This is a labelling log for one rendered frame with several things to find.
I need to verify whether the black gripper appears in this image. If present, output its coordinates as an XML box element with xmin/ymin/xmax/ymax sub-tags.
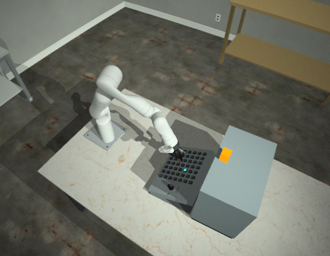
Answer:
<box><xmin>168</xmin><ymin>142</ymin><xmax>186</xmax><ymax>162</ymax></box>

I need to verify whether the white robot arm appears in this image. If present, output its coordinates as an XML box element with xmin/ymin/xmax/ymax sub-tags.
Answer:
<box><xmin>89</xmin><ymin>65</ymin><xmax>178</xmax><ymax>153</ymax></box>

